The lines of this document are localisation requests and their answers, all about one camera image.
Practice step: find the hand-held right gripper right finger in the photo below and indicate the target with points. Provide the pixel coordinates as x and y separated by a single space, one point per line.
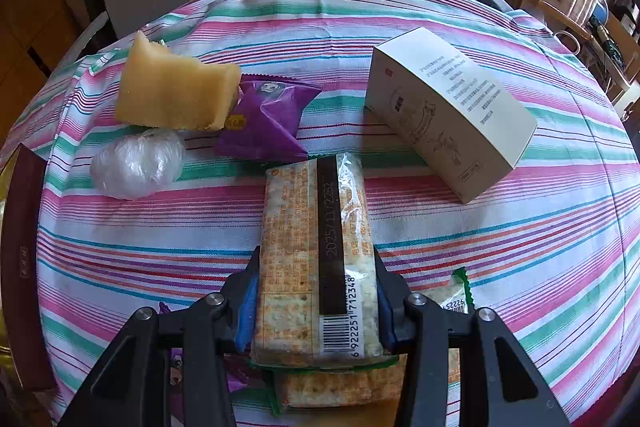
387 313

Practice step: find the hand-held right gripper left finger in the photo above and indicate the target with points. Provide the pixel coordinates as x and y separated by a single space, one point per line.
247 313

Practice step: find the cracker packet with black strip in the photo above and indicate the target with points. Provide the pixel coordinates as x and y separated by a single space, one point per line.
295 232

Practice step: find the cracker packet with green edge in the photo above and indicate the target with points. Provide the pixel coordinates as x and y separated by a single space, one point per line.
330 388

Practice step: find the clear plastic ball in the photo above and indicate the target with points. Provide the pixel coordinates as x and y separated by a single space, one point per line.
135 167

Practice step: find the white cardboard box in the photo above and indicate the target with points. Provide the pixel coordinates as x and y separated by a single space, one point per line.
450 107

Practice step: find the yellow sponge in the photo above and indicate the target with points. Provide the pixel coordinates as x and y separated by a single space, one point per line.
170 92

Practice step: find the dark red gift box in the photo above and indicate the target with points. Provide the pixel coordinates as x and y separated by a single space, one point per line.
25 232

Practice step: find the striped tablecloth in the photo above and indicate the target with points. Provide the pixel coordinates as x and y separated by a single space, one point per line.
475 257

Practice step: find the wooden cabinet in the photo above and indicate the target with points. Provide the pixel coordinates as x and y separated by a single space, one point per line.
30 22

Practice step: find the blue round object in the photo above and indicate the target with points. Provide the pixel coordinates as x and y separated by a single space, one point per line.
600 13

